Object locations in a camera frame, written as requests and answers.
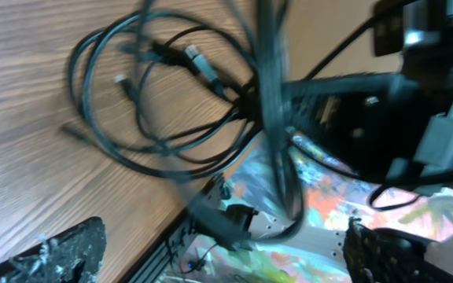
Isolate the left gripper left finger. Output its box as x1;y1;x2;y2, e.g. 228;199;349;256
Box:
0;216;106;283

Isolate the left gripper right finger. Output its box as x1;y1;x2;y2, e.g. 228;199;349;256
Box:
343;218;453;283

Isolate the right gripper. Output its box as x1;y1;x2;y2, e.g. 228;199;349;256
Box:
285;73;453;181

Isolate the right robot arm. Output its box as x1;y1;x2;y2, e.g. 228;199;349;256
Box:
284;1;453;196

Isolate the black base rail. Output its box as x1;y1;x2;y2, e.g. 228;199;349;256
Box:
120;172;259;283

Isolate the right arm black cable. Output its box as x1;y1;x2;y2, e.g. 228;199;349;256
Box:
300;15;381;82

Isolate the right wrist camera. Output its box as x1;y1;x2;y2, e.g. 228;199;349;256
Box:
372;0;453;57

